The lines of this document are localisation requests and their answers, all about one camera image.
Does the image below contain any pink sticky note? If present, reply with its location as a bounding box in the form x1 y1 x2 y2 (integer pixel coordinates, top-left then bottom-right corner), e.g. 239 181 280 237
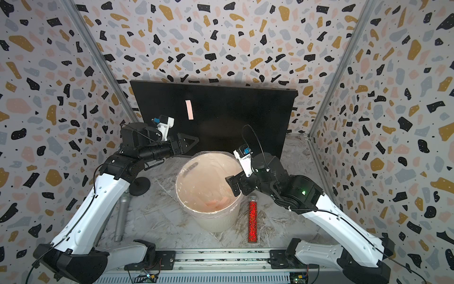
185 100 194 120
205 197 231 211

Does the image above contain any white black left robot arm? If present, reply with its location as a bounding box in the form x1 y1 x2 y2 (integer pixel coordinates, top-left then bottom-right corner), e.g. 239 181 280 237
31 119 199 284

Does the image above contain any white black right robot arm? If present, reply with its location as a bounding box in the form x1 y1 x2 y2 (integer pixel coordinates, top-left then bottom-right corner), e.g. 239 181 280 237
226 149 394 284

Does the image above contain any black computer monitor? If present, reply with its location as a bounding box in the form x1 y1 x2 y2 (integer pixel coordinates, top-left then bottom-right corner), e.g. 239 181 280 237
131 80 297 157

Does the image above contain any red glitter tube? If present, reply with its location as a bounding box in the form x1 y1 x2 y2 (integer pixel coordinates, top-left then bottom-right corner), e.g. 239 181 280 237
248 195 258 243

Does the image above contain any cream bin with plastic liner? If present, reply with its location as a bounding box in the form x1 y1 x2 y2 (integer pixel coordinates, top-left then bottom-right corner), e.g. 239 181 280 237
176 151 244 233

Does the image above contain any black round puck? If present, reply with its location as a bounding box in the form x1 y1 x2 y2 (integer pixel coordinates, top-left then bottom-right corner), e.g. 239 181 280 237
128 177 151 196

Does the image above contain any grey metal cylinder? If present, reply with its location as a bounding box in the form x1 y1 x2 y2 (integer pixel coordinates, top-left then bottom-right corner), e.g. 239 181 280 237
114 190 131 242

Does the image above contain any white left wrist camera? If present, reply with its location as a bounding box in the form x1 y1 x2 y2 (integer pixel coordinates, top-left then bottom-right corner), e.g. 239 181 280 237
153 115 175 142

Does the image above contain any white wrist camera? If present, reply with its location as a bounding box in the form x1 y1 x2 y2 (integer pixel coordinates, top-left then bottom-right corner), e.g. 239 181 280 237
153 115 175 142
234 144 253 177

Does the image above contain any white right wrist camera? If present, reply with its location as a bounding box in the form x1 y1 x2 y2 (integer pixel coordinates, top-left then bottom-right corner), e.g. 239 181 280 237
234 144 253 177

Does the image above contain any aluminium frame post left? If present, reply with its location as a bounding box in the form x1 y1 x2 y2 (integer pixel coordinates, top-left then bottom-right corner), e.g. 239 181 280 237
60 0 139 123

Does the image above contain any aluminium frame post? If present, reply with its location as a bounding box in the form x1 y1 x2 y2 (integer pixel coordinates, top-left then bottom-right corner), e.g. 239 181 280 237
308 0 377 140
60 0 139 123

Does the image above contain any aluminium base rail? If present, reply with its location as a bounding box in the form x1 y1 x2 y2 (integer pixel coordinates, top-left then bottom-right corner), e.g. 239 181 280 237
84 246 373 284

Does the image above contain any aluminium frame post right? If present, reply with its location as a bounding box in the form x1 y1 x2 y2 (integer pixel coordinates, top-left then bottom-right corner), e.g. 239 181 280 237
308 0 377 140

